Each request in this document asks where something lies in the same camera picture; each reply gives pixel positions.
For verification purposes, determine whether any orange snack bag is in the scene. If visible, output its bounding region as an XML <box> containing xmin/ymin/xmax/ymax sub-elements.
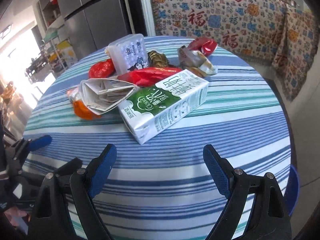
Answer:
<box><xmin>67</xmin><ymin>87</ymin><xmax>100</xmax><ymax>120</ymax></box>

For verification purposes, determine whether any long red snack wrapper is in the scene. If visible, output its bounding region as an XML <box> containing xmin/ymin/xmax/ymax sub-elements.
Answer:
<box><xmin>118</xmin><ymin>67</ymin><xmax>182</xmax><ymax>87</ymax></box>

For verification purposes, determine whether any green white milk carton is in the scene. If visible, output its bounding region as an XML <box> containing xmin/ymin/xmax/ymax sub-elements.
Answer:
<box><xmin>118</xmin><ymin>70</ymin><xmax>209</xmax><ymax>145</ymax></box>

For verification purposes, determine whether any gold foil bag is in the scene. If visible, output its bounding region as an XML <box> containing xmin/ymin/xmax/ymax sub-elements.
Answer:
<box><xmin>148</xmin><ymin>50</ymin><xmax>175</xmax><ymax>68</ymax></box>

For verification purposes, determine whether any patterned fu character cloth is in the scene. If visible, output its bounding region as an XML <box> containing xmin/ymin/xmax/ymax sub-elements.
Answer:
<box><xmin>151</xmin><ymin>0</ymin><xmax>319</xmax><ymax>101</ymax></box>

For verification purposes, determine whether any grey refrigerator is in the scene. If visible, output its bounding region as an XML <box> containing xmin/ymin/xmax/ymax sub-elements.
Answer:
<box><xmin>57</xmin><ymin>0</ymin><xmax>132</xmax><ymax>60</ymax></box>

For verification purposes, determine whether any clear plastic Kuromi box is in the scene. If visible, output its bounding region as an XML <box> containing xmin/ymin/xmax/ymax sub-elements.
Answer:
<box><xmin>105</xmin><ymin>34</ymin><xmax>149</xmax><ymax>75</ymax></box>

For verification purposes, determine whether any blue striped tablecloth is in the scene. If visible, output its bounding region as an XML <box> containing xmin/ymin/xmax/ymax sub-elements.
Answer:
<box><xmin>23</xmin><ymin>48</ymin><xmax>291</xmax><ymax>239</ymax></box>

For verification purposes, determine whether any red foil bag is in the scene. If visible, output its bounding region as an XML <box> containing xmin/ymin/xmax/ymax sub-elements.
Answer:
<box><xmin>188</xmin><ymin>37</ymin><xmax>218</xmax><ymax>56</ymax></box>

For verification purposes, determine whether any white storage rack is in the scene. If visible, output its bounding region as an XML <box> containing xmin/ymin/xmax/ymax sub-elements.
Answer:
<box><xmin>41</xmin><ymin>28</ymin><xmax>68</xmax><ymax>78</ymax></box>

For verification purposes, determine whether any yellow white cardboard box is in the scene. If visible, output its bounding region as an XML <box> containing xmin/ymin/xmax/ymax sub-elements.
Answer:
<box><xmin>56</xmin><ymin>40</ymin><xmax>78</xmax><ymax>67</ymax></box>

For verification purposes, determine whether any white beige snack wrapper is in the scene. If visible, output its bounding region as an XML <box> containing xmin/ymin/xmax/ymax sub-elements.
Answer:
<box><xmin>177</xmin><ymin>46</ymin><xmax>218</xmax><ymax>78</ymax></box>

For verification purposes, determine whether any blue plastic trash basket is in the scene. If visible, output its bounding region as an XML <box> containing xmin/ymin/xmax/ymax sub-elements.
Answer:
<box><xmin>284</xmin><ymin>165</ymin><xmax>300</xmax><ymax>216</ymax></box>

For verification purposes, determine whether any small red plastic bag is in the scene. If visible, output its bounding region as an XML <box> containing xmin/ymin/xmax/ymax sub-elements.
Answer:
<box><xmin>88</xmin><ymin>59</ymin><xmax>116</xmax><ymax>79</ymax></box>

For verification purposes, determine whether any person's left hand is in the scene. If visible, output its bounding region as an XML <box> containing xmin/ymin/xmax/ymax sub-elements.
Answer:
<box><xmin>4</xmin><ymin>206</ymin><xmax>28</xmax><ymax>227</ymax></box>

